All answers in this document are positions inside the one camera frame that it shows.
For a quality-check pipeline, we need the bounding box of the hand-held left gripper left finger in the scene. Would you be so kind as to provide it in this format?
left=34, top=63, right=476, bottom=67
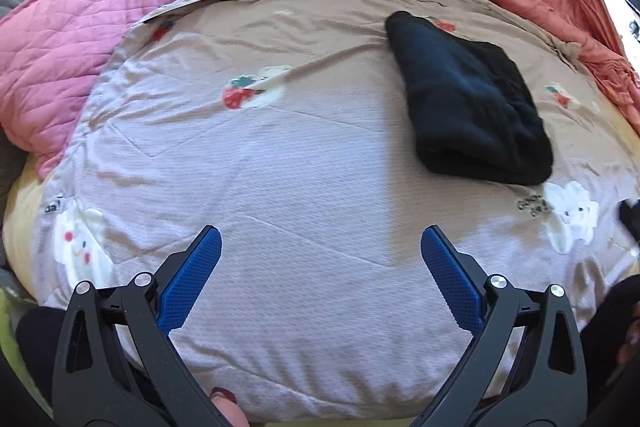
left=51, top=225, right=236, bottom=427

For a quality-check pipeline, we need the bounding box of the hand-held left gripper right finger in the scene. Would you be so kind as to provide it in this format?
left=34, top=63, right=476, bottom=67
left=415, top=226, right=589, bottom=427

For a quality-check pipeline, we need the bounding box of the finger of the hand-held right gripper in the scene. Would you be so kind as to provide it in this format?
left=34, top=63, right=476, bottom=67
left=618, top=201, right=640, bottom=240

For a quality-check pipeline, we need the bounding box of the black sweater with orange cuffs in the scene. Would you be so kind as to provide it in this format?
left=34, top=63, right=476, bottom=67
left=385, top=10, right=555, bottom=186

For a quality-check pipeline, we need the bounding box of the person's right hand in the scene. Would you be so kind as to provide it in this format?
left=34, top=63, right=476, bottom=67
left=616, top=319, right=640, bottom=368

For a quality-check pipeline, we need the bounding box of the person's left hand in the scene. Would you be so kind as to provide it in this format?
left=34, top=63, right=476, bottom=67
left=209, top=386, right=251, bottom=427

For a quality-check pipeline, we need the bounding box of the person's right leg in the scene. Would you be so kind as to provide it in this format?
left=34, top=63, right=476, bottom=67
left=579, top=274, right=640, bottom=410

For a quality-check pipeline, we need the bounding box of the person's leg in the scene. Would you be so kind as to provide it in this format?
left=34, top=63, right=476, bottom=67
left=579, top=274, right=640, bottom=410
left=15, top=306, right=72, bottom=404

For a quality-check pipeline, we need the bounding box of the printed beige quilt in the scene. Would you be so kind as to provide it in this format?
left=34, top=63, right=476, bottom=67
left=30, top=0, right=640, bottom=423

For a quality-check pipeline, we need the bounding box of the person's left leg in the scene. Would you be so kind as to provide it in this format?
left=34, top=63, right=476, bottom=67
left=15, top=306, right=72, bottom=404

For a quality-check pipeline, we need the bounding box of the lime green cloth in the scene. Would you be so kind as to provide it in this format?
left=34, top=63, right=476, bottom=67
left=0, top=291, right=52, bottom=419

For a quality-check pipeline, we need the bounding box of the grey fleece cloth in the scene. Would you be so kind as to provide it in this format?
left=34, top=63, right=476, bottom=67
left=0, top=141, right=32, bottom=212

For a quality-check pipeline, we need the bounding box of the pink quilted blanket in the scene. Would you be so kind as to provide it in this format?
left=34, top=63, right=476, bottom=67
left=0, top=0, right=188, bottom=178

